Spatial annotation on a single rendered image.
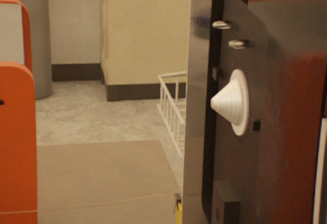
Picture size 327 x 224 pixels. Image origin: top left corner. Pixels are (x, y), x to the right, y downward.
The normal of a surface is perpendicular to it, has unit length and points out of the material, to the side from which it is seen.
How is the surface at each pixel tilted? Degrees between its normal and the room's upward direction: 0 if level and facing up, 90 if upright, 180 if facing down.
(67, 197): 0
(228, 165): 90
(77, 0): 90
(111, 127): 0
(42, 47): 90
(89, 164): 0
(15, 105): 90
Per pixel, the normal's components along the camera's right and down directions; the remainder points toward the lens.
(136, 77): 0.17, 0.37
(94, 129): 0.03, -0.93
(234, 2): -0.99, 0.04
